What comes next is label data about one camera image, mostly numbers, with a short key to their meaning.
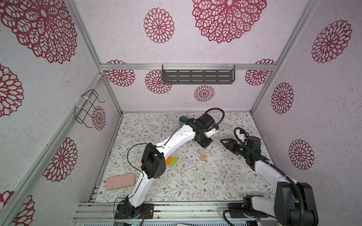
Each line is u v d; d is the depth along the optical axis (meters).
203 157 0.92
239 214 0.73
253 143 0.67
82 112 0.75
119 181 0.86
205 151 0.93
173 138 0.57
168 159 0.92
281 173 0.50
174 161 0.91
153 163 0.52
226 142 0.80
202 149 0.73
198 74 0.97
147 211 0.73
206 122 0.67
